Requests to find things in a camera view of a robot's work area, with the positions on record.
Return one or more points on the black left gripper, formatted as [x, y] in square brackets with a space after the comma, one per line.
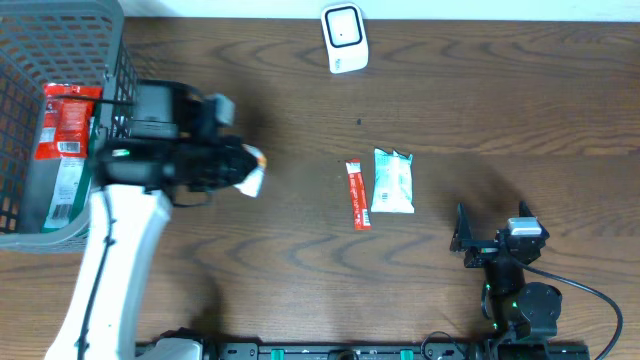
[230, 148]

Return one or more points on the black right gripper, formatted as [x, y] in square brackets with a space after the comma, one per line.
[463, 239]

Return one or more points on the orange white small packet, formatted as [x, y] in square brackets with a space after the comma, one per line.
[252, 184]

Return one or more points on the mint green snack packet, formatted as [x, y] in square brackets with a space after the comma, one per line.
[393, 185]

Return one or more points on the red stick packet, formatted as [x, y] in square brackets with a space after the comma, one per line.
[358, 196]

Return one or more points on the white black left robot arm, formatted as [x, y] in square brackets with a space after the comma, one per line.
[129, 208]

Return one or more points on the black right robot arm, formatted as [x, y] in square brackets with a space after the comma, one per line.
[521, 310]

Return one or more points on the white barcode scanner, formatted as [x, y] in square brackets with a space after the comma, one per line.
[345, 38]

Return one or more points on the red snack bag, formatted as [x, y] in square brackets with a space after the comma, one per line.
[68, 109]

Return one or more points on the green white flat packet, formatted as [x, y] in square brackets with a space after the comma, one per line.
[72, 182]

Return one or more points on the grey plastic mesh basket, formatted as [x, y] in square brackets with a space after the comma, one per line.
[70, 42]

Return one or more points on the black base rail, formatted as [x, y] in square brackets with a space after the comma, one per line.
[350, 352]

